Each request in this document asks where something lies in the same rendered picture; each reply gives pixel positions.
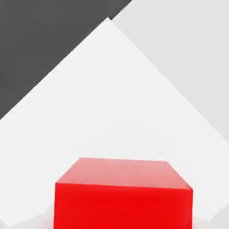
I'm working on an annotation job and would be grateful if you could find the small red cube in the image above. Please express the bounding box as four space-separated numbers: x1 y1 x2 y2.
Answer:
53 157 194 229

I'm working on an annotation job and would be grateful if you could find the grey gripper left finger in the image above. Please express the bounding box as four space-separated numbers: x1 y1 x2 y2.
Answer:
2 203 55 229

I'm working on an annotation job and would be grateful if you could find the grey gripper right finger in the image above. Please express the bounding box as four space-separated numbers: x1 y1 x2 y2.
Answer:
192 213 225 229

